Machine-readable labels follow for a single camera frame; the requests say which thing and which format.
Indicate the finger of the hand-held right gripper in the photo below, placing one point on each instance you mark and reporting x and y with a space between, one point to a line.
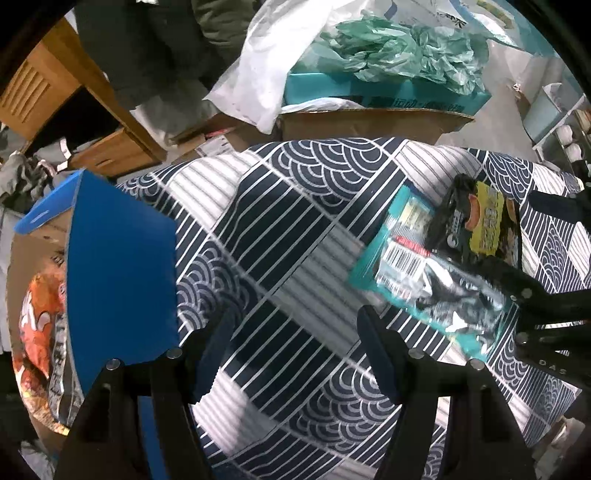
558 207
508 279

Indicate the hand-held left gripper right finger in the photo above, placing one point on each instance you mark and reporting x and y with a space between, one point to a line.
381 355

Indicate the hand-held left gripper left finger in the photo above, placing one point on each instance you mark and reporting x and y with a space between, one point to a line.
217 350

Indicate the black snack packet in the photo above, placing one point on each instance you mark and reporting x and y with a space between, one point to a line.
485 221

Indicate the teal snack packet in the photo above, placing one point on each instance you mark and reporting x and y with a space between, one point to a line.
406 267

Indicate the blue cardboard box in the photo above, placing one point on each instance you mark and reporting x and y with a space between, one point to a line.
120 258

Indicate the orange snack packet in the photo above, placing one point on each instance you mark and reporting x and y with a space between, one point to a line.
44 332

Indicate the white cup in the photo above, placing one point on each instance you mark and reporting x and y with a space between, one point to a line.
575 151
565 134

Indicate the white shelf rack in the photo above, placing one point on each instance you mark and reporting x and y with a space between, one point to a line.
579 110

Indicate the navy white patterned tablecloth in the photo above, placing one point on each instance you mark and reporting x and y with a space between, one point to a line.
286 240

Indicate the brown cardboard box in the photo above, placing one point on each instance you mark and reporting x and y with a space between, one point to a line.
369 124

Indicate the white teal printed bag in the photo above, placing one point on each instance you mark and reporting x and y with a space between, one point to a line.
461 18

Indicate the flattened cardboard pieces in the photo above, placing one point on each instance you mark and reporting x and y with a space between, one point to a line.
207 134

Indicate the teal cardboard box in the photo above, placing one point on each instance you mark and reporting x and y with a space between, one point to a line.
369 90

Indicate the light grey cloth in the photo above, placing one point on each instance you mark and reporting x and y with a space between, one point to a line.
175 115

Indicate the grey clothes pile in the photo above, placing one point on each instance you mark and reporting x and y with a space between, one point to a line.
23 180

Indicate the white plastic bag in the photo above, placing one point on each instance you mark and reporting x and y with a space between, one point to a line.
268 69

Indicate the dark jacket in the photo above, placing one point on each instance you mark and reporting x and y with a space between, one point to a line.
152 46

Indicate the wooden cabinet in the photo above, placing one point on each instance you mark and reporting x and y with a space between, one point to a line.
41 87

